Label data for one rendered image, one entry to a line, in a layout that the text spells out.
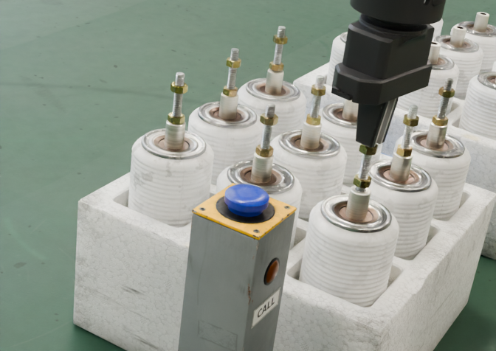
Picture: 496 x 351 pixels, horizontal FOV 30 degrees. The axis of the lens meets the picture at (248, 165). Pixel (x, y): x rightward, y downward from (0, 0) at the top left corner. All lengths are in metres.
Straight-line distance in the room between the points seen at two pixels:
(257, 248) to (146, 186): 0.29
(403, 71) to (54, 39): 1.33
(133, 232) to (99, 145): 0.59
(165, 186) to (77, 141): 0.61
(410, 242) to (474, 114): 0.41
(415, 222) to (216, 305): 0.31
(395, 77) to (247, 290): 0.25
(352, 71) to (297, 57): 1.29
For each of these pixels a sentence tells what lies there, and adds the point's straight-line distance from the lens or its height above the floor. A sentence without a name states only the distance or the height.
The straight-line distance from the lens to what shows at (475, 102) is 1.44.
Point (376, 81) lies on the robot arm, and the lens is 0.87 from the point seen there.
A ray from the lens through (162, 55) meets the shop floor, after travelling 2.07.
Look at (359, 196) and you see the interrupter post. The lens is 0.97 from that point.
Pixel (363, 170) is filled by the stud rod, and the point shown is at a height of 0.31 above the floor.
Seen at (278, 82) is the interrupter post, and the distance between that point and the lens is 1.25.
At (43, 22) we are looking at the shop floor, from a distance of 2.23.
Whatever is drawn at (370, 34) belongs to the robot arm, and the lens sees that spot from 0.87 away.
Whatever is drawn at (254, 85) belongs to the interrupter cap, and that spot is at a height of 0.25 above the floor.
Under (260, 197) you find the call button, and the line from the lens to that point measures 0.82.
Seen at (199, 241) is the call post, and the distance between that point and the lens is 0.83.
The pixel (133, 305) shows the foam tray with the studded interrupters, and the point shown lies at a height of 0.07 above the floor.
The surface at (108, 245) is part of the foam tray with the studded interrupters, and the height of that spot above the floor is 0.14.
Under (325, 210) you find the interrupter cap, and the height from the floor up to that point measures 0.25.
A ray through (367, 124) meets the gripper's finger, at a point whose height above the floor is 0.36.
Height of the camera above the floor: 0.72
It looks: 26 degrees down
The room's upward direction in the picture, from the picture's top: 8 degrees clockwise
